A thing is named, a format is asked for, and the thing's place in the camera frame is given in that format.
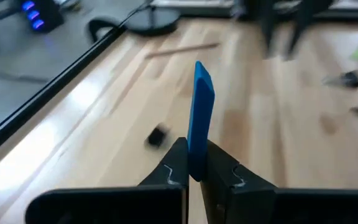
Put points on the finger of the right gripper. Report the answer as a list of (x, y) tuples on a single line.
[(300, 34), (270, 34)]

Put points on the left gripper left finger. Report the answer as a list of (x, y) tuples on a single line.
[(135, 205)]

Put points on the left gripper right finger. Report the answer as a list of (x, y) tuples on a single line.
[(259, 205)]

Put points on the black binder clip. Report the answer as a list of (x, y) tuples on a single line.
[(350, 79), (157, 137)]

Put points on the blue eraser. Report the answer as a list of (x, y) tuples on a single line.
[(200, 118)]

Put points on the natural wood pencil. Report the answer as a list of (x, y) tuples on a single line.
[(182, 49)]

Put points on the white globe lamp black base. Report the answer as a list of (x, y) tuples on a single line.
[(154, 21)]

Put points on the black hub blue lights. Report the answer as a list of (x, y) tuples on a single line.
[(47, 18)]

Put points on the black aluminium table frame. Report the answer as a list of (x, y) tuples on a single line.
[(57, 87)]

